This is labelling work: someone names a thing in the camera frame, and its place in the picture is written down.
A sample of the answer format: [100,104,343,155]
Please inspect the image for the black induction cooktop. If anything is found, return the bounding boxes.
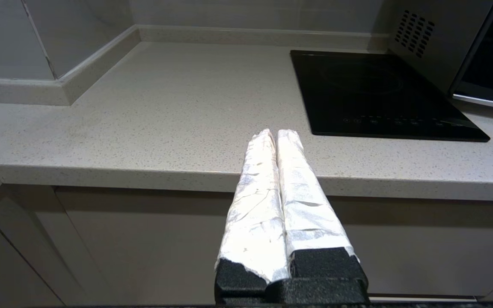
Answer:
[290,50,491,143]

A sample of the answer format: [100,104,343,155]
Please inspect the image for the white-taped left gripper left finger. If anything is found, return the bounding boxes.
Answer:
[214,129,291,299]

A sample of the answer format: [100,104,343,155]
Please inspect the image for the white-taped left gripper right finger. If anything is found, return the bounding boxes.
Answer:
[276,130,368,284]

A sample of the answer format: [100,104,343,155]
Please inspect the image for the silver microwave oven body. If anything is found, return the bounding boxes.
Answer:
[386,0,493,96]

